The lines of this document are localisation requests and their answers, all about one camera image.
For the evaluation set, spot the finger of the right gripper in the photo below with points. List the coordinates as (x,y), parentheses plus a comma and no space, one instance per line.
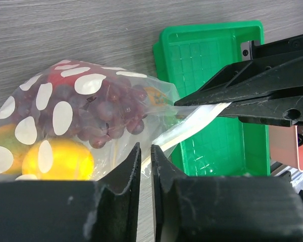
(272,77)
(284,112)

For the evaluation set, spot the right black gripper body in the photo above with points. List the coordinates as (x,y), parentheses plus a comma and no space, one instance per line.
(253,49)

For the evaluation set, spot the orange green fake mango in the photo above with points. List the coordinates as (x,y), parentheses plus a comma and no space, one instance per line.
(12,152)

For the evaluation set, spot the purple fake grapes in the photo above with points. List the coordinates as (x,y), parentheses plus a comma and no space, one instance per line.
(94,111)

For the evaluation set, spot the pink compartment organizer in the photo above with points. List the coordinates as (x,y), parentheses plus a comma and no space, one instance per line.
(286,145)

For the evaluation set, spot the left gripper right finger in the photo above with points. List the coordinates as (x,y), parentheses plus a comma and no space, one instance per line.
(222,208)

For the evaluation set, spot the yellow fake lemon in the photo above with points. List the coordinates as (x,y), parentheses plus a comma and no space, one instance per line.
(58,159)

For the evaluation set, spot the clear dotted zip bag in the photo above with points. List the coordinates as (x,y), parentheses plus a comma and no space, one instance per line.
(165,125)

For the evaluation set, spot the red fake pepper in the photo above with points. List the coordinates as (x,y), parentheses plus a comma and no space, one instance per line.
(56,79)

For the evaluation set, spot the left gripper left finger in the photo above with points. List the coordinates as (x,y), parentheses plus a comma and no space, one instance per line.
(103,210)

